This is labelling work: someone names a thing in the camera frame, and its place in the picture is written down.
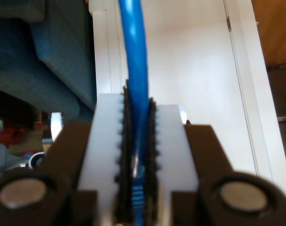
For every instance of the white door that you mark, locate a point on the white door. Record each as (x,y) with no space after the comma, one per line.
(192,58)

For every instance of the blue sofa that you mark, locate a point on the blue sofa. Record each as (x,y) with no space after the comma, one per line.
(39,58)

